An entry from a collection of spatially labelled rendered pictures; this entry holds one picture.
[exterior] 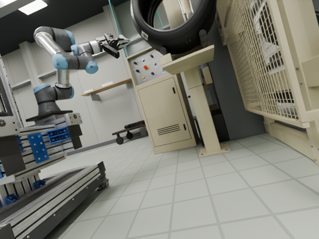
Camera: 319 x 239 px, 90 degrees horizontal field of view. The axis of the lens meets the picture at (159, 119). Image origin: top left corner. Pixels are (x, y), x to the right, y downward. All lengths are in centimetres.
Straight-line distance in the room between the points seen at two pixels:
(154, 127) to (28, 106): 583
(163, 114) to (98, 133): 396
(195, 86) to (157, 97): 59
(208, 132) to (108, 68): 449
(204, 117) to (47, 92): 129
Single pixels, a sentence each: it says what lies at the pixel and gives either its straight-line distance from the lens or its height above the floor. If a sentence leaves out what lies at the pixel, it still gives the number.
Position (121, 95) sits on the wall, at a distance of 523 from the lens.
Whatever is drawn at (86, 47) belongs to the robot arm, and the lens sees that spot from 111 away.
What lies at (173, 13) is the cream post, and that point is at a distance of 170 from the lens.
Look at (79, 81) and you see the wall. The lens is 597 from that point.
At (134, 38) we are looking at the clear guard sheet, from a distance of 220.
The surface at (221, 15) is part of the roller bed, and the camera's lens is 156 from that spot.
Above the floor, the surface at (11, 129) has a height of 61.
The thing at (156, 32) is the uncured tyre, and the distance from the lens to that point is 122.
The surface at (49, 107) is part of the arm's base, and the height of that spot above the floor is 76.
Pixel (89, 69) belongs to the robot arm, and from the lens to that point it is 103.
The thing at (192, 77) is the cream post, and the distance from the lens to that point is 151.
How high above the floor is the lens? 48
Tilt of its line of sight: 2 degrees down
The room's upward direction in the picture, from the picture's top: 17 degrees counter-clockwise
